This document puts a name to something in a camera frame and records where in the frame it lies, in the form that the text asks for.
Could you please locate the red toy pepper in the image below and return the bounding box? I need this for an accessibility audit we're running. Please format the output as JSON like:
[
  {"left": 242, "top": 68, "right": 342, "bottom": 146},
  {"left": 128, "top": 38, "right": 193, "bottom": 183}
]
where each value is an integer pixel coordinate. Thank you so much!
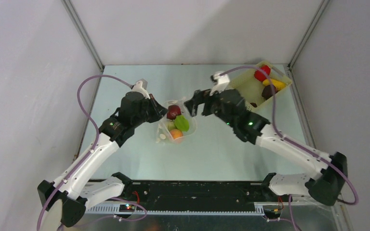
[{"left": 254, "top": 65, "right": 271, "bottom": 82}]

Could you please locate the dark red toy fruit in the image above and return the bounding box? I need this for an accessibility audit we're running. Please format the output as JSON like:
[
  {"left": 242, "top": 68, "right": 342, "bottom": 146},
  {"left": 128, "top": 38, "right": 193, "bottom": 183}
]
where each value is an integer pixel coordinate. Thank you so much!
[{"left": 166, "top": 104, "right": 182, "bottom": 120}]

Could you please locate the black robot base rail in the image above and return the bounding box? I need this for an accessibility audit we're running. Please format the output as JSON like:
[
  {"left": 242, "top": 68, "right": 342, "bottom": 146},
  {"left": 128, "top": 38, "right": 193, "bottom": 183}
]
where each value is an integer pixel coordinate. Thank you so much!
[{"left": 119, "top": 180, "right": 288, "bottom": 213}]

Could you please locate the orange red toy fruit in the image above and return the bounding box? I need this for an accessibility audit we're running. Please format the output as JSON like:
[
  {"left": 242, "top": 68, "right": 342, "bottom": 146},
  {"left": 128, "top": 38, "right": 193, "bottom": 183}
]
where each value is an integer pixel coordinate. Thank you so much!
[{"left": 170, "top": 129, "right": 184, "bottom": 143}]

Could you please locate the yellow toy banana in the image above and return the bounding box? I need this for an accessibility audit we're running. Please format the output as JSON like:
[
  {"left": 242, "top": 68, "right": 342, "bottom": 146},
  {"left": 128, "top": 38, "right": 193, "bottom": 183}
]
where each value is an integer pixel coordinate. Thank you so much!
[{"left": 262, "top": 78, "right": 286, "bottom": 91}]

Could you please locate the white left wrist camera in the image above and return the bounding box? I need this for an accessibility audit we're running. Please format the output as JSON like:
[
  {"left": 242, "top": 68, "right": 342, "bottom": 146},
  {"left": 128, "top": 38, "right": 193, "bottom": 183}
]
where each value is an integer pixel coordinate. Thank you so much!
[{"left": 132, "top": 79, "right": 150, "bottom": 99}]

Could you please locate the clear zip top bag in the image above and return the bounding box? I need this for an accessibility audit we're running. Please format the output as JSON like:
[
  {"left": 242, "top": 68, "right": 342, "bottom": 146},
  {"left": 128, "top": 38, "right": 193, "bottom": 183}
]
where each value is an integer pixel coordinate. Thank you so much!
[{"left": 156, "top": 97, "right": 197, "bottom": 144}]

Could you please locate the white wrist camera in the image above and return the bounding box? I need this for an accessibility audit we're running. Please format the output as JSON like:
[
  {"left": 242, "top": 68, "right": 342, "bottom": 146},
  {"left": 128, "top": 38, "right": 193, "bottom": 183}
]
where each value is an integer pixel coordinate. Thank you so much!
[
  {"left": 210, "top": 72, "right": 230, "bottom": 96},
  {"left": 132, "top": 79, "right": 150, "bottom": 99}
]

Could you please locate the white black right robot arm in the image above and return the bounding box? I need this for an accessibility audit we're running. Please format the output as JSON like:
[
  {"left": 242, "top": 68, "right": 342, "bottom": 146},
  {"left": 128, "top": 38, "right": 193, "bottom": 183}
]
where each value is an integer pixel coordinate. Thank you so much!
[{"left": 184, "top": 90, "right": 348, "bottom": 206}]

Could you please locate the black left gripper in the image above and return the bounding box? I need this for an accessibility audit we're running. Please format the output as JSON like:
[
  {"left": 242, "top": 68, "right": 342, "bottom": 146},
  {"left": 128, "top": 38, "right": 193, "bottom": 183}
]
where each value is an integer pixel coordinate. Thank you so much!
[{"left": 132, "top": 93, "right": 169, "bottom": 128}]

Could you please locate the cream perforated plastic basket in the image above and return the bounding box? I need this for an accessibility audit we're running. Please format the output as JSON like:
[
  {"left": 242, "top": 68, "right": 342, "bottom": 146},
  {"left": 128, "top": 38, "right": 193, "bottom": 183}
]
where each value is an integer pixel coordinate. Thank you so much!
[{"left": 228, "top": 60, "right": 292, "bottom": 112}]

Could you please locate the green toy pepper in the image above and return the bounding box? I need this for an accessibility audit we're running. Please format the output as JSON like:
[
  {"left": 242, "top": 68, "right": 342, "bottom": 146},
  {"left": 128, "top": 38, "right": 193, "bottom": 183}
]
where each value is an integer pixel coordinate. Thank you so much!
[{"left": 174, "top": 115, "right": 190, "bottom": 132}]

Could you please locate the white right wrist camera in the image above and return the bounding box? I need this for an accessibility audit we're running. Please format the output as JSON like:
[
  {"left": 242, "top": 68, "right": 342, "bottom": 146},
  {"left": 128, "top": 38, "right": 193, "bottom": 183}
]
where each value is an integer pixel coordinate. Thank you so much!
[{"left": 210, "top": 72, "right": 230, "bottom": 96}]

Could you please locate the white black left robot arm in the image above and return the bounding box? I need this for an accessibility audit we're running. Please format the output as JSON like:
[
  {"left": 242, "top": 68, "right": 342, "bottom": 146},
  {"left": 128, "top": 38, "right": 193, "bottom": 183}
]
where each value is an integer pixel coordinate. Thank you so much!
[{"left": 37, "top": 91, "right": 168, "bottom": 231}]

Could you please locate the dark purple toy fruit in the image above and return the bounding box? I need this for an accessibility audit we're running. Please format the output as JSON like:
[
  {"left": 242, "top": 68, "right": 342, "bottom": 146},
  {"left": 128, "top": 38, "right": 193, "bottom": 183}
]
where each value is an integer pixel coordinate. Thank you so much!
[{"left": 262, "top": 85, "right": 278, "bottom": 100}]

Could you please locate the green toy cabbage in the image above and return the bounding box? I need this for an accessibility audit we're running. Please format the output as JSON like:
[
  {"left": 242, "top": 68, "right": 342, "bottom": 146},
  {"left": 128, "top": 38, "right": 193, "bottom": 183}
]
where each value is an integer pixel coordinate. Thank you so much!
[{"left": 166, "top": 121, "right": 176, "bottom": 131}]

